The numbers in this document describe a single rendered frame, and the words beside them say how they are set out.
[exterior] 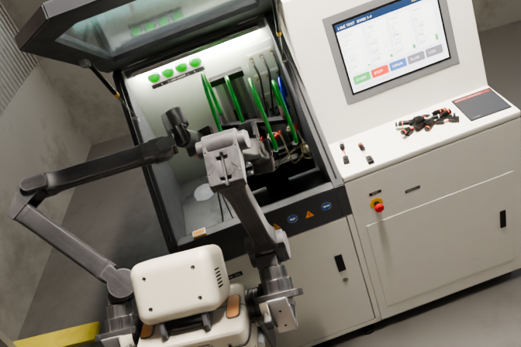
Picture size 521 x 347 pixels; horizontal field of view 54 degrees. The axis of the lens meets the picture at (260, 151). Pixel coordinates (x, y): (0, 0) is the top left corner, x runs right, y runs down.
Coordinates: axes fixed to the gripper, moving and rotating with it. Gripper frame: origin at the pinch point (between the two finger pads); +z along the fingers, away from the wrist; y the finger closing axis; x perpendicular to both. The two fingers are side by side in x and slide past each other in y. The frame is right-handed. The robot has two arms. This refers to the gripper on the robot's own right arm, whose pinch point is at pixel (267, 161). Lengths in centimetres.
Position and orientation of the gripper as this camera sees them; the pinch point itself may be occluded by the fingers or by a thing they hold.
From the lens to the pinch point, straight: 172.5
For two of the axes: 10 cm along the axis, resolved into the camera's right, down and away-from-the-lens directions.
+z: 2.5, 1.4, 9.6
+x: -9.5, 2.1, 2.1
